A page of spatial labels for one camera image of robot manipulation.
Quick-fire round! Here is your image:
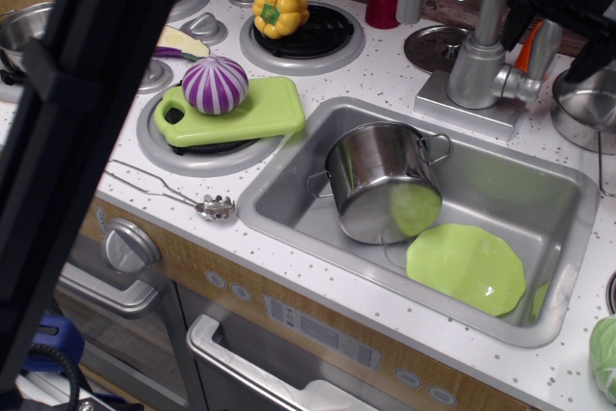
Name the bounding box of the black coiled cable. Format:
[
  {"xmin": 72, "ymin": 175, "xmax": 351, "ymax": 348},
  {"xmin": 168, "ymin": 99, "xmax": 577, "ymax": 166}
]
[{"xmin": 28, "ymin": 341, "xmax": 81, "ymax": 411}]

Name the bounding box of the toy eggplant half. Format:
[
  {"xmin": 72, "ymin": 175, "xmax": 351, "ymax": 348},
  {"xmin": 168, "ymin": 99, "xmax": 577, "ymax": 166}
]
[{"xmin": 153, "ymin": 26, "xmax": 210, "ymax": 62}]

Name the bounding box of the steel pot right side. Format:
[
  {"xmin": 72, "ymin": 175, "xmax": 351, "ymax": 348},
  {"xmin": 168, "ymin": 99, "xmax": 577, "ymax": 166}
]
[{"xmin": 551, "ymin": 65, "xmax": 615, "ymax": 155}]

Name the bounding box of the silver oven dial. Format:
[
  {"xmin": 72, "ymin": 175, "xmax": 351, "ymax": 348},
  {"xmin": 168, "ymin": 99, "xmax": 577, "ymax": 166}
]
[{"xmin": 101, "ymin": 218, "xmax": 161, "ymax": 273}]

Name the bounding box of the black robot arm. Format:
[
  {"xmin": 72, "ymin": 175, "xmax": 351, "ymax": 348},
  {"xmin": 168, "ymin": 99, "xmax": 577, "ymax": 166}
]
[{"xmin": 1, "ymin": 0, "xmax": 615, "ymax": 410}]

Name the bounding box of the front right stove burner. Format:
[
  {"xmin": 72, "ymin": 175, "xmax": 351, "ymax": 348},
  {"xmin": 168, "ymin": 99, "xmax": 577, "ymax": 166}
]
[{"xmin": 136, "ymin": 90, "xmax": 282, "ymax": 178}]

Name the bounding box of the silver sink basin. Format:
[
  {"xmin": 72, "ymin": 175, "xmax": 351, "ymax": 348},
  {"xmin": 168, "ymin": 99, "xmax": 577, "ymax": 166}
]
[{"xmin": 239, "ymin": 97, "xmax": 600, "ymax": 347}]

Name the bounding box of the steel pot lid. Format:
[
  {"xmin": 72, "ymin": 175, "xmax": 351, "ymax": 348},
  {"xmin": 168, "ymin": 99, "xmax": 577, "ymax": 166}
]
[{"xmin": 403, "ymin": 25, "xmax": 470, "ymax": 73}]

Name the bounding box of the green cutting board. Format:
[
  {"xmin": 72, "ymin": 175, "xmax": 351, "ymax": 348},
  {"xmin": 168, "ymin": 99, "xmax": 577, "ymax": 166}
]
[{"xmin": 153, "ymin": 77, "xmax": 306, "ymax": 148}]

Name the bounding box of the red plastic cup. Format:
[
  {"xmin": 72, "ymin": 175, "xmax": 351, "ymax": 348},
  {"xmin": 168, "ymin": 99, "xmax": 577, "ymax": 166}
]
[{"xmin": 365, "ymin": 0, "xmax": 399, "ymax": 30}]

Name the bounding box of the grey stove knob left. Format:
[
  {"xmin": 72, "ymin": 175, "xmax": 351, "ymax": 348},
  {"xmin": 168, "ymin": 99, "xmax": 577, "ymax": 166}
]
[{"xmin": 138, "ymin": 60, "xmax": 173, "ymax": 94}]

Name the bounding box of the silver faucet lever handle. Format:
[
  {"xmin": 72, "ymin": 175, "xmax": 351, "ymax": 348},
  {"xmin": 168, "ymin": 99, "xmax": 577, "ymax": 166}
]
[{"xmin": 493, "ymin": 19, "xmax": 562, "ymax": 103}]

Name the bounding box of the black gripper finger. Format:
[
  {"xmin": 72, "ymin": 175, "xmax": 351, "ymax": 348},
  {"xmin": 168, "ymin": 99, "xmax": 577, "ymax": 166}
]
[
  {"xmin": 565, "ymin": 25, "xmax": 615, "ymax": 83},
  {"xmin": 501, "ymin": 0, "xmax": 538, "ymax": 51}
]

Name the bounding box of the metal wire spoon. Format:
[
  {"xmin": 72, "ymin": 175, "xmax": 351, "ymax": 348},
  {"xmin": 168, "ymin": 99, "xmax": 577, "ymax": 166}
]
[{"xmin": 104, "ymin": 159, "xmax": 237, "ymax": 222}]

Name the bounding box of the green toy cabbage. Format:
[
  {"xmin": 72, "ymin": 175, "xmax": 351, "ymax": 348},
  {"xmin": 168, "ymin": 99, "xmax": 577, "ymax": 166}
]
[{"xmin": 589, "ymin": 315, "xmax": 616, "ymax": 404}]

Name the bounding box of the blue clamp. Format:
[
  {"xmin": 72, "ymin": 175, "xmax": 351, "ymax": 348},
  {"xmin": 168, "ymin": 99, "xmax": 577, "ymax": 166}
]
[{"xmin": 23, "ymin": 314, "xmax": 85, "ymax": 372}]

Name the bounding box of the silver dishwasher door handle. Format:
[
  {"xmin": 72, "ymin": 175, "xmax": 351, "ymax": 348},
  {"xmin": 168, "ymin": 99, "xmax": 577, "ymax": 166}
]
[{"xmin": 186, "ymin": 314, "xmax": 374, "ymax": 411}]

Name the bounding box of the steel pot in sink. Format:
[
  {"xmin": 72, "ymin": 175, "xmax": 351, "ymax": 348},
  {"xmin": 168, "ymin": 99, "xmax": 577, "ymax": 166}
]
[{"xmin": 306, "ymin": 121, "xmax": 453, "ymax": 244}]

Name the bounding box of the yellow toy bell pepper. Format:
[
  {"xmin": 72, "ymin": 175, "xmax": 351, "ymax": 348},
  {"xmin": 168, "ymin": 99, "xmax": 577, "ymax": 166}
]
[{"xmin": 252, "ymin": 0, "xmax": 310, "ymax": 39}]

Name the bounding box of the silver toy faucet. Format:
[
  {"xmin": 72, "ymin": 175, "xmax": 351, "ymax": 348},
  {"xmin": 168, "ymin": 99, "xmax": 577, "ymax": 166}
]
[{"xmin": 395, "ymin": 0, "xmax": 526, "ymax": 141}]

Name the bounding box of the grey stove knob middle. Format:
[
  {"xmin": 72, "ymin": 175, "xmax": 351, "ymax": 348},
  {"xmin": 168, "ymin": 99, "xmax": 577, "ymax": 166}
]
[{"xmin": 180, "ymin": 13, "xmax": 228, "ymax": 46}]

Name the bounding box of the metal wire rack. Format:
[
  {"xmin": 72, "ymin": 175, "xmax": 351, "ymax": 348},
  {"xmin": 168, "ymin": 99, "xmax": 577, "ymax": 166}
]
[{"xmin": 596, "ymin": 131, "xmax": 616, "ymax": 198}]

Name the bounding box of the orange toy carrot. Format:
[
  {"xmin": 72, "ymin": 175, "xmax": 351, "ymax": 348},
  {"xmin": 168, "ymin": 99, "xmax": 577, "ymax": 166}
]
[{"xmin": 514, "ymin": 21, "xmax": 543, "ymax": 72}]

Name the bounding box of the steel saucepan left burner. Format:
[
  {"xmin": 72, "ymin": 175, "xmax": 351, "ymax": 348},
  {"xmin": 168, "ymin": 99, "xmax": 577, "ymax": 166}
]
[{"xmin": 1, "ymin": 2, "xmax": 55, "ymax": 82}]

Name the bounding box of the purple striped toy onion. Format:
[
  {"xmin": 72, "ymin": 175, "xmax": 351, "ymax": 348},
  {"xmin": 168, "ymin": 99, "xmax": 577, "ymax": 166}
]
[{"xmin": 182, "ymin": 56, "xmax": 248, "ymax": 116}]

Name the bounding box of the back right stove burner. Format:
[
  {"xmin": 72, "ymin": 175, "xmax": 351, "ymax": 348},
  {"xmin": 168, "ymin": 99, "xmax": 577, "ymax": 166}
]
[{"xmin": 240, "ymin": 2, "xmax": 365, "ymax": 77}]

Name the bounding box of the green plastic plate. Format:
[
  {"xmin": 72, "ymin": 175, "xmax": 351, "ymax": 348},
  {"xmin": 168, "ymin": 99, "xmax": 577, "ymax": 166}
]
[{"xmin": 406, "ymin": 223, "xmax": 526, "ymax": 317}]

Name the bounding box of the silver oven door handle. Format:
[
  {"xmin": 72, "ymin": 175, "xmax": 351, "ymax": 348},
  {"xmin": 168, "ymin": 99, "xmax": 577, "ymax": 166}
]
[{"xmin": 59, "ymin": 235, "xmax": 166, "ymax": 320}]

